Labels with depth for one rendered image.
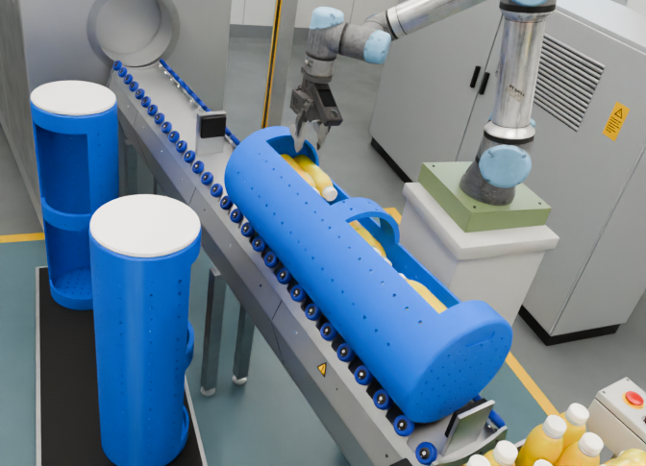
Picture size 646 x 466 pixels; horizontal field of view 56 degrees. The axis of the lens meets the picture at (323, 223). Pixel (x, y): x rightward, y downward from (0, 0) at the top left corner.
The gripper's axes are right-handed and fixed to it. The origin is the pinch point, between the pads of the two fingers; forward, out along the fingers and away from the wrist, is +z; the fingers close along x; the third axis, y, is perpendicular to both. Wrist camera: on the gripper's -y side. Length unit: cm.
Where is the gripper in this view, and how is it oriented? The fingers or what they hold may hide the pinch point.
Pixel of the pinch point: (310, 148)
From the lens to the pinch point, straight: 162.6
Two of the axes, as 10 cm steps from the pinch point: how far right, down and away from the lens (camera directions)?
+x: -8.4, 1.8, -5.1
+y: -5.2, -5.5, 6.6
